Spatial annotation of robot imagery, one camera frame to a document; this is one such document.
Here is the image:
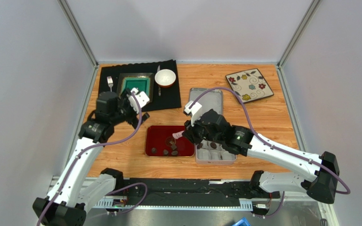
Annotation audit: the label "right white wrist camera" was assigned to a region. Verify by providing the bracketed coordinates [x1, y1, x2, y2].
[183, 101, 203, 127]

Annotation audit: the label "silver knife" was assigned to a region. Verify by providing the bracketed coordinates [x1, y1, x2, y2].
[156, 65, 161, 97]

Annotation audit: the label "green square plate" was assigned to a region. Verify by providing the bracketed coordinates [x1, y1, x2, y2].
[116, 73, 154, 103]

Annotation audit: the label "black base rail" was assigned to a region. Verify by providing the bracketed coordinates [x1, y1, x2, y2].
[111, 178, 281, 215]

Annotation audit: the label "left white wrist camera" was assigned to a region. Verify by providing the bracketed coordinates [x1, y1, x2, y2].
[128, 88, 150, 114]

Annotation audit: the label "blue plastic bin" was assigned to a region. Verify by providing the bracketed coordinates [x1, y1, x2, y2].
[231, 217, 251, 226]

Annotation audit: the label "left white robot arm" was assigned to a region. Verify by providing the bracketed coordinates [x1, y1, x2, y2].
[33, 88, 150, 226]

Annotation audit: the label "red lacquer tray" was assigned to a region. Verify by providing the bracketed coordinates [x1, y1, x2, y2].
[145, 125, 195, 157]

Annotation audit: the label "silver tin lid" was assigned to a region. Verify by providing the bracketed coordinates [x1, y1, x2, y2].
[188, 88, 223, 114]

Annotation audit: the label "silver tin with paper cups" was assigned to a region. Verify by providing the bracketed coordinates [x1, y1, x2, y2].
[195, 140, 237, 165]

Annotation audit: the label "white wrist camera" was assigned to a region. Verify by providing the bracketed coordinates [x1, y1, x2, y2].
[183, 101, 203, 127]
[128, 88, 150, 114]

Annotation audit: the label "white bowl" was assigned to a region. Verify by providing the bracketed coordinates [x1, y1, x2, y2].
[155, 69, 176, 88]

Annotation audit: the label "floral square plate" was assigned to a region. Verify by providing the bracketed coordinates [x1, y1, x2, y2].
[225, 68, 274, 104]

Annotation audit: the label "pink handled metal tongs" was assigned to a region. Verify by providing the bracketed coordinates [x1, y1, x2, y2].
[172, 131, 184, 139]

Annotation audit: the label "black cloth placemat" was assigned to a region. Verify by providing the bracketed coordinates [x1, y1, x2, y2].
[99, 60, 181, 112]

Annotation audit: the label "silver fork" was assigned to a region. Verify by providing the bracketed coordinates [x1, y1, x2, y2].
[107, 76, 114, 92]

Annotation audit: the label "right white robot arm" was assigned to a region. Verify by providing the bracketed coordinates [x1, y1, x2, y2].
[182, 108, 340, 204]

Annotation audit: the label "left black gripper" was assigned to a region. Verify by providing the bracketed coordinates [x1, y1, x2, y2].
[110, 88, 149, 129]

